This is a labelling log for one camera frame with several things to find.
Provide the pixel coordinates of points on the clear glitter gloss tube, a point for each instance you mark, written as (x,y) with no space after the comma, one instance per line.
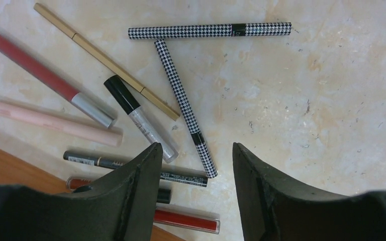
(133,109)

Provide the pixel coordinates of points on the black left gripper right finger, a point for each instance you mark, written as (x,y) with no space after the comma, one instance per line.
(276,206)

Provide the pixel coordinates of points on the pink makeup pencil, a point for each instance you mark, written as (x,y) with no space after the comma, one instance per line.
(60,124)

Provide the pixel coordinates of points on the dark grey eyeliner pencil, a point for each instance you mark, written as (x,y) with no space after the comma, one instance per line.
(111,163)

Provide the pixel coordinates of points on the red lip gloss tube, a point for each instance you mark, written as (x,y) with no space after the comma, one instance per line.
(186,220)

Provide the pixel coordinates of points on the houndstooth makeup pen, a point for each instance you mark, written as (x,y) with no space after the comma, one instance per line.
(213,30)
(186,109)

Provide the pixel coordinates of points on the dark red lipstick pencil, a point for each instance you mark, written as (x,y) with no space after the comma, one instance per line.
(72,183)

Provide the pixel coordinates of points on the maroon makeup pencil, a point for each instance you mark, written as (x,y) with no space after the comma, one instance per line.
(55,82)

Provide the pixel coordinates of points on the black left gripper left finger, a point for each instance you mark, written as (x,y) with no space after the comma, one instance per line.
(126,199)

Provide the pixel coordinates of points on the wooden compartment tray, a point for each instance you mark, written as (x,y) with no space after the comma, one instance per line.
(13,169)

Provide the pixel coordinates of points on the gold slim makeup pencil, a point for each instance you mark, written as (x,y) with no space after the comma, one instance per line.
(105,60)

